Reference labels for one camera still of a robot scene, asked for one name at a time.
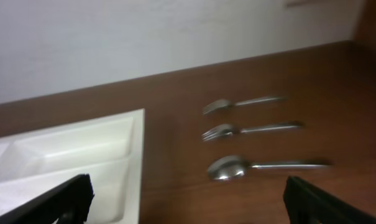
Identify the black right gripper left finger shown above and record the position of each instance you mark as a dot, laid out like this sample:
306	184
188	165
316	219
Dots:
68	202

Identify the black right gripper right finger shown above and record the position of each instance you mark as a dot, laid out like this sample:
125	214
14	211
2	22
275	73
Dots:
308	204

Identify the large silver spoon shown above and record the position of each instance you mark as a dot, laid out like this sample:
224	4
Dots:
234	167

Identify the silver fork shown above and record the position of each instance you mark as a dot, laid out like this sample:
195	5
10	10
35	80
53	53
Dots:
224	130
223	103

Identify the white plastic cutlery tray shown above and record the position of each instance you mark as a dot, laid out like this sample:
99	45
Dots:
109	149

